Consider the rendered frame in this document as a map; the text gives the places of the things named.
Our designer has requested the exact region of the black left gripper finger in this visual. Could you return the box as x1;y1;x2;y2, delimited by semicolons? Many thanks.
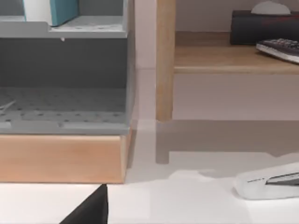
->
58;183;109;224

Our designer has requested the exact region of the pale wooden drawer front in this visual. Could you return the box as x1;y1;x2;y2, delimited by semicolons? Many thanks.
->
0;133;132;184

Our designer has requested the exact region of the grey cabinet with dark inside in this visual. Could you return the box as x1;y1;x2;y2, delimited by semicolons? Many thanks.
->
0;0;136;136

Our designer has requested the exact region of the wooden open shelf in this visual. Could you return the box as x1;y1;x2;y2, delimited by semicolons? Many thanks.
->
156;0;299;123

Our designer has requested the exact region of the white stapler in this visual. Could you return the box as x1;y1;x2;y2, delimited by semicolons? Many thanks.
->
233;161;299;200

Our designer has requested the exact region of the teal book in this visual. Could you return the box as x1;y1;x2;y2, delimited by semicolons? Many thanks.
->
48;0;80;27

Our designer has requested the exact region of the white book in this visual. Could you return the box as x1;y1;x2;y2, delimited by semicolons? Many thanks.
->
22;0;52;25

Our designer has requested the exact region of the black tissue box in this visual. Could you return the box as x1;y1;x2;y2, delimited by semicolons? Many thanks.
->
229;0;299;46

